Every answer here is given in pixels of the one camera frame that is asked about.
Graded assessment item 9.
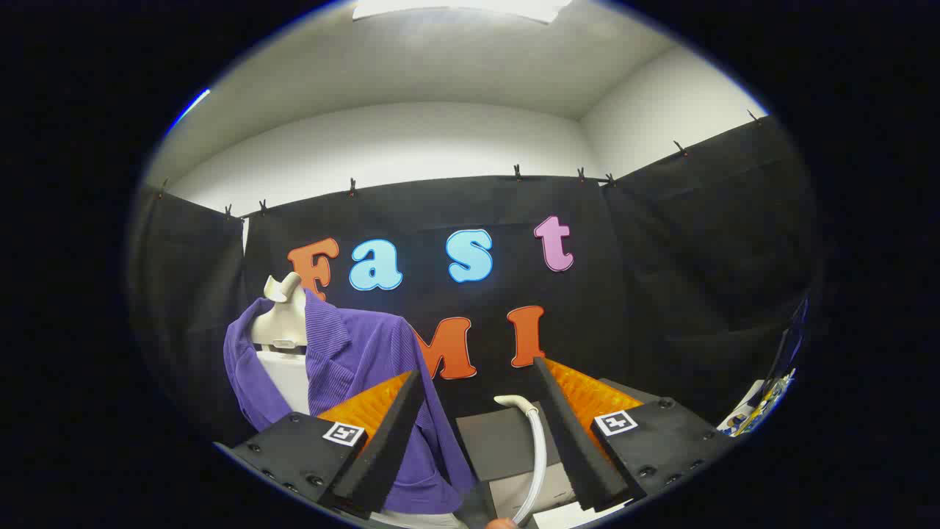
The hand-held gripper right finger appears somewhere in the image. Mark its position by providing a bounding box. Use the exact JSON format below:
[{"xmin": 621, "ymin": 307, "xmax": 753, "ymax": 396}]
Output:
[{"xmin": 532, "ymin": 357, "xmax": 736, "ymax": 513}]

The white garment steamer with hose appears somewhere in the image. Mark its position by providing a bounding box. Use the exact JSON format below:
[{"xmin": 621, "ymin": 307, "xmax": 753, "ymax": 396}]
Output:
[{"xmin": 493, "ymin": 395, "xmax": 549, "ymax": 527}]

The dark computer monitor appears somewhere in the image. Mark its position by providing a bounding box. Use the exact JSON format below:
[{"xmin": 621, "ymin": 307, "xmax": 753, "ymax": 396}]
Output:
[{"xmin": 764, "ymin": 294, "xmax": 810, "ymax": 397}]

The white shelf tray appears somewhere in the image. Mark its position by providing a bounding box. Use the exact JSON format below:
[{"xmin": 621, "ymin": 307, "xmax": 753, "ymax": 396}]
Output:
[{"xmin": 716, "ymin": 371, "xmax": 798, "ymax": 439}]

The purple corduroy jacket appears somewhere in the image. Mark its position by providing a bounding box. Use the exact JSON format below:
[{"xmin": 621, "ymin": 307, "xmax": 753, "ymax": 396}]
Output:
[{"xmin": 223, "ymin": 288, "xmax": 478, "ymax": 515}]

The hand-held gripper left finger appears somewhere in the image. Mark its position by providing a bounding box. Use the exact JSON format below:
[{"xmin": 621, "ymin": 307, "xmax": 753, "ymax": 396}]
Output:
[{"xmin": 228, "ymin": 370, "xmax": 427, "ymax": 519}]

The ceiling light panel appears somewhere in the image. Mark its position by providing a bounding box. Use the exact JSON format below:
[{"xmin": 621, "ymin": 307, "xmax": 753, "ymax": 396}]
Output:
[{"xmin": 352, "ymin": 0, "xmax": 574, "ymax": 24}]

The grey top white cabinet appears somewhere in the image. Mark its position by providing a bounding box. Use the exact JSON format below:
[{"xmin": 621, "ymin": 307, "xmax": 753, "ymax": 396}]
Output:
[{"xmin": 455, "ymin": 378, "xmax": 662, "ymax": 529}]

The row of black cloth clips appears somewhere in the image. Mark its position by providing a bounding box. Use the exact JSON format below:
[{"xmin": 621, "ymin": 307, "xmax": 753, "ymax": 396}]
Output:
[{"xmin": 158, "ymin": 110, "xmax": 762, "ymax": 218}]

